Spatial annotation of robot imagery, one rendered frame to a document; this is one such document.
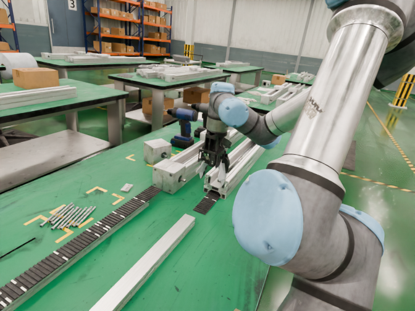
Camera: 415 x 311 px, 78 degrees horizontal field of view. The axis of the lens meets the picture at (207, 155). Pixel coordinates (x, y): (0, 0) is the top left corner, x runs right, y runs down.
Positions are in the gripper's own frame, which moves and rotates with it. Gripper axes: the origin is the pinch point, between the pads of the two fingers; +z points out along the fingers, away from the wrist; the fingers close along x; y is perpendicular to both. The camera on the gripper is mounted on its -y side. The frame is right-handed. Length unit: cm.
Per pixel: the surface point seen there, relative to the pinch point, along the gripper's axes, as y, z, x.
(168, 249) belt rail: 31.8, 7.4, 2.1
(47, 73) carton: -79, -2, -207
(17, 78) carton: -60, 3, -220
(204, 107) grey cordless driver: -59, -10, -35
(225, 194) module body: -4.1, 7.2, 4.6
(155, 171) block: 4.9, 2.3, -22.6
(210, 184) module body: -4.1, 5.2, -2.2
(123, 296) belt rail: 49.1, 6.8, 2.0
